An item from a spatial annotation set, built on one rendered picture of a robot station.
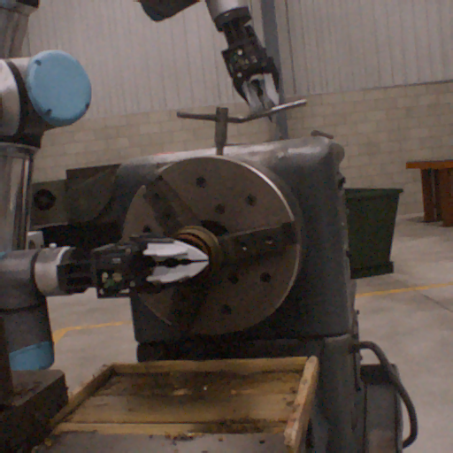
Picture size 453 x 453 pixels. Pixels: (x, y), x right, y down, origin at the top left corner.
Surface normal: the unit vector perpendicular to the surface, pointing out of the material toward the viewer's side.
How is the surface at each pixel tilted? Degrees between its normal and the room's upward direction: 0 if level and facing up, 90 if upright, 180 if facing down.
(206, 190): 90
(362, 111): 90
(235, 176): 90
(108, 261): 90
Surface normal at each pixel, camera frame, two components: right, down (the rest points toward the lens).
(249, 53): -0.23, 0.12
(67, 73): 0.75, -0.03
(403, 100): 0.04, 0.09
